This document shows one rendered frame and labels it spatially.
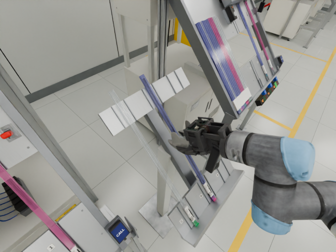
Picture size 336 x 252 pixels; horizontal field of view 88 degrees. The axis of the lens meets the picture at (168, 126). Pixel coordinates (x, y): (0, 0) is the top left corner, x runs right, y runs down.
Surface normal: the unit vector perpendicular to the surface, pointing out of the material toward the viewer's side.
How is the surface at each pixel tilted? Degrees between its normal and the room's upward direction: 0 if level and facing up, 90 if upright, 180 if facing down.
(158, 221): 0
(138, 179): 0
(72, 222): 45
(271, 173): 63
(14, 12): 90
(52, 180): 0
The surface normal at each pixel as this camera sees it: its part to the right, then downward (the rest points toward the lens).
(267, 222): -0.59, 0.14
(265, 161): -0.78, 0.11
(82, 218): 0.57, -0.09
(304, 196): 0.06, -0.53
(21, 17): 0.75, 0.52
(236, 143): -0.67, -0.33
